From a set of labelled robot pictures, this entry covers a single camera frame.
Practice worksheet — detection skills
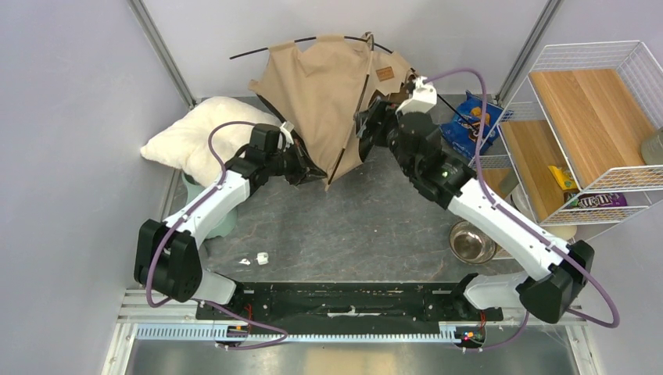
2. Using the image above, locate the beige pet tent fabric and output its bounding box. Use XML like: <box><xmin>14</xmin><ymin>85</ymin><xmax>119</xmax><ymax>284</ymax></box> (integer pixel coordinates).
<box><xmin>248</xmin><ymin>34</ymin><xmax>421</xmax><ymax>191</ymax></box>

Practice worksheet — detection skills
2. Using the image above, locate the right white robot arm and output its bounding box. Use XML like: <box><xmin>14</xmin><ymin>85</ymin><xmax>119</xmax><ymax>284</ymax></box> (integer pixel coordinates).
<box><xmin>353</xmin><ymin>99</ymin><xmax>594</xmax><ymax>323</ymax></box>

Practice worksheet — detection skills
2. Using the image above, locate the blue chip bag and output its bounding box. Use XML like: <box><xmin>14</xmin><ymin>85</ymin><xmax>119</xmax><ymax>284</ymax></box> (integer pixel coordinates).
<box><xmin>440</xmin><ymin>91</ymin><xmax>504</xmax><ymax>159</ymax></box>

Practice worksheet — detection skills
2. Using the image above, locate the yellow snack packet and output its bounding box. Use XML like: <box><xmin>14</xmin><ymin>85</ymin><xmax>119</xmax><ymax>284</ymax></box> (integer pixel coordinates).
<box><xmin>547</xmin><ymin>166</ymin><xmax>578</xmax><ymax>191</ymax></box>

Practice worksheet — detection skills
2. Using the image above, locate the mint green bowl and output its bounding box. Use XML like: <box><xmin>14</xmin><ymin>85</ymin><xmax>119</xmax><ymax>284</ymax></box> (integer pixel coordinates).
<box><xmin>181</xmin><ymin>173</ymin><xmax>239</xmax><ymax>240</ymax></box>

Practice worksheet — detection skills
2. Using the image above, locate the small white plastic cap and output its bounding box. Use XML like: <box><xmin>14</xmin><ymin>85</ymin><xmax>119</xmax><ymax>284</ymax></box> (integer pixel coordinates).
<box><xmin>256</xmin><ymin>252</ymin><xmax>269</xmax><ymax>266</ymax></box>

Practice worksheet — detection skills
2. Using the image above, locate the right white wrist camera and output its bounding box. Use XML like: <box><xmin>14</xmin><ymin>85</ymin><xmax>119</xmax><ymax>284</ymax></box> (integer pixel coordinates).
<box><xmin>396</xmin><ymin>76</ymin><xmax>438</xmax><ymax>115</ymax></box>

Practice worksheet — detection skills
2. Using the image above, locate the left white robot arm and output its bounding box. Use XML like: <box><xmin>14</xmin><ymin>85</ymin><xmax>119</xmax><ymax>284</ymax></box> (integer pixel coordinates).
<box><xmin>133</xmin><ymin>122</ymin><xmax>326</xmax><ymax>305</ymax></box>

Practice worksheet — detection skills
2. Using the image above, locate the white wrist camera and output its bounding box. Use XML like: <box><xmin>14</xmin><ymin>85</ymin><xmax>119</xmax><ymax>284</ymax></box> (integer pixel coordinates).
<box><xmin>396</xmin><ymin>76</ymin><xmax>438</xmax><ymax>115</ymax></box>
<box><xmin>280</xmin><ymin>121</ymin><xmax>294</xmax><ymax>149</ymax></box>

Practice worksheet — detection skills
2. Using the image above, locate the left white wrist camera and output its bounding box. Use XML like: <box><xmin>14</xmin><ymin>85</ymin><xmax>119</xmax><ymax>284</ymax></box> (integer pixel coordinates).
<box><xmin>280</xmin><ymin>121</ymin><xmax>294</xmax><ymax>149</ymax></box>

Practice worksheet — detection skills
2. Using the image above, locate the purple candy bag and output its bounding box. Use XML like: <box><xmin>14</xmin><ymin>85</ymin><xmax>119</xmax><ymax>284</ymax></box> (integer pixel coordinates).
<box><xmin>565</xmin><ymin>192</ymin><xmax>628</xmax><ymax>209</ymax></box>

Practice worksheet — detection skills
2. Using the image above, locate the white wire shelf rack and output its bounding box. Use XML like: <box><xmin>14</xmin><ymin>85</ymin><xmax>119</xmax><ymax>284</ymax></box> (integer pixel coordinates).
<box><xmin>480</xmin><ymin>40</ymin><xmax>662</xmax><ymax>239</ymax></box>

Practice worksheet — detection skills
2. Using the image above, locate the clear glass jar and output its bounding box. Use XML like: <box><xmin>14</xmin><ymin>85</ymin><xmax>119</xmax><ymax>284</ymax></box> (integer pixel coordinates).
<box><xmin>640</xmin><ymin>128</ymin><xmax>663</xmax><ymax>166</ymax></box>

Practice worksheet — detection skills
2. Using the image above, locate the cream round object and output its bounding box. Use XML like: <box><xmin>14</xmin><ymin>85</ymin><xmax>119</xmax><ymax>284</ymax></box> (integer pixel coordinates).
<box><xmin>543</xmin><ymin>225</ymin><xmax>577</xmax><ymax>241</ymax></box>

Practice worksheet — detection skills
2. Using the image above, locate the white fluffy pillow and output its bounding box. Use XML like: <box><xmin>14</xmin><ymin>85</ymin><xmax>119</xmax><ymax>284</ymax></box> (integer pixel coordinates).
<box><xmin>140</xmin><ymin>96</ymin><xmax>281</xmax><ymax>188</ymax></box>

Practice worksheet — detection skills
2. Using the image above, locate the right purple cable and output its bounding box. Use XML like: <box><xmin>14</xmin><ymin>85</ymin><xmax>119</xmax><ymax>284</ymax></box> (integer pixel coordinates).
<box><xmin>425</xmin><ymin>67</ymin><xmax>621</xmax><ymax>353</ymax></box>

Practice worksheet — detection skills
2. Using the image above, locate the steel pet bowl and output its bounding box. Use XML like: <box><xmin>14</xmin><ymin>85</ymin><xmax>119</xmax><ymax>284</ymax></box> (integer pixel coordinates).
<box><xmin>450</xmin><ymin>220</ymin><xmax>497</xmax><ymax>265</ymax></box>

